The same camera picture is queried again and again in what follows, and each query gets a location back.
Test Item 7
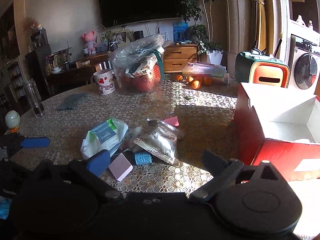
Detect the pink rectangular block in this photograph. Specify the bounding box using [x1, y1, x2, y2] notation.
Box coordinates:
[108, 152, 133, 182]

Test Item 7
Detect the yellow curtain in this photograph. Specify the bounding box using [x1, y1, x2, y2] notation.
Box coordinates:
[251, 0, 268, 53]

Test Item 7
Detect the tall green houseplant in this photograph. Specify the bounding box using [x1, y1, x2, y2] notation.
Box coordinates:
[178, 0, 223, 55]

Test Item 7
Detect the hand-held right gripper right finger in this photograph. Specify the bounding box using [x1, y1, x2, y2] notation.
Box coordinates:
[189, 149, 288, 203]

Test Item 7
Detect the blue box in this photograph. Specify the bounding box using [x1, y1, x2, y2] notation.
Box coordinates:
[173, 21, 189, 42]

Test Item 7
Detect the wooden drawer cabinet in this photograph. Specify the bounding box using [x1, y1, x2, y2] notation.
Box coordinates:
[163, 43, 200, 74]

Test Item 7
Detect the green white wet wipes packet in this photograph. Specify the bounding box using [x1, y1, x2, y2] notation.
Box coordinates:
[80, 118, 129, 160]

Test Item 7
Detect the grey cloth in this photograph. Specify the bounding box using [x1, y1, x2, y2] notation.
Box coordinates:
[56, 92, 88, 111]

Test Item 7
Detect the white planter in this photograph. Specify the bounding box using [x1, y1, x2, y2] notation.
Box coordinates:
[206, 50, 224, 65]

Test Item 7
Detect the wooden chair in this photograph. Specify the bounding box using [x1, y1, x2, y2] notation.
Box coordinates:
[94, 61, 113, 72]

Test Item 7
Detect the small dark bottle blue label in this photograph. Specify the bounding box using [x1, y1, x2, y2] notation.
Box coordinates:
[125, 150, 160, 166]

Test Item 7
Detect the tall clear glass tumbler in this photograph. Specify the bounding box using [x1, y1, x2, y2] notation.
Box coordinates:
[23, 79, 46, 118]

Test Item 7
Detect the red cardboard box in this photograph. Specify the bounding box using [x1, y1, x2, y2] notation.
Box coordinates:
[234, 82, 320, 182]

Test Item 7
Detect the dark wooden sideboard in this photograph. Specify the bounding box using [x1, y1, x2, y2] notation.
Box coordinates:
[45, 51, 113, 92]

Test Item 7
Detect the lace-covered desktop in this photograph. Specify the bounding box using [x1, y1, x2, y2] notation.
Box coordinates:
[7, 74, 320, 238]

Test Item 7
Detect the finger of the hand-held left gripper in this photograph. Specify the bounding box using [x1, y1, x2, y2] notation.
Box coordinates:
[0, 132, 50, 157]

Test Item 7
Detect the dark shelf cabinet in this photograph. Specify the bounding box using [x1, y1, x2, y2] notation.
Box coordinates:
[25, 29, 53, 97]

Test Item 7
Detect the clear plastic bag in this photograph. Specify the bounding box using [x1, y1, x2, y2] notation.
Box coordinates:
[108, 33, 166, 67]

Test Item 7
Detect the pink binder clip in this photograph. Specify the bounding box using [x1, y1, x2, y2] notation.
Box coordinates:
[162, 112, 180, 127]

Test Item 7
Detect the clear plastic storage box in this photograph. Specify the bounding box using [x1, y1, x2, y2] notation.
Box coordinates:
[182, 62, 230, 84]

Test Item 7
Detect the black television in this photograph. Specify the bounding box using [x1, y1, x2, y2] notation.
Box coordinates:
[97, 0, 187, 28]

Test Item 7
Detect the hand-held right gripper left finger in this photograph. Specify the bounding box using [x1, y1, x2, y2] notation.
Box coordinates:
[35, 149, 125, 203]

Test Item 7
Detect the green orange tissue box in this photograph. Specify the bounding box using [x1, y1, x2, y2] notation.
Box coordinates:
[235, 51, 290, 88]

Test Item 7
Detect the white egg-shaped toy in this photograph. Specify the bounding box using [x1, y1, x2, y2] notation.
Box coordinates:
[5, 110, 20, 133]

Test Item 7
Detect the white washing machine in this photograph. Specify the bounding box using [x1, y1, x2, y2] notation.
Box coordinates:
[287, 27, 320, 98]

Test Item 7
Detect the pink plush toy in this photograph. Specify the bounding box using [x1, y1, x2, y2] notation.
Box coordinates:
[82, 30, 98, 55]

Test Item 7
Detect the potted grass plant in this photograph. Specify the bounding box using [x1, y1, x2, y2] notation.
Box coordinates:
[96, 21, 123, 52]

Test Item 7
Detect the white strawberry print mug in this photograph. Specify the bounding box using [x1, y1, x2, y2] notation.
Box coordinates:
[90, 69, 116, 96]

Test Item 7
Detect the silver snack packet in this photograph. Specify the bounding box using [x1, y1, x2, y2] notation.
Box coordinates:
[147, 118, 184, 140]
[134, 130, 178, 165]

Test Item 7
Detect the clear bag of apples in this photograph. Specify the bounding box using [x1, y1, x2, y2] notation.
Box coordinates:
[112, 50, 165, 93]

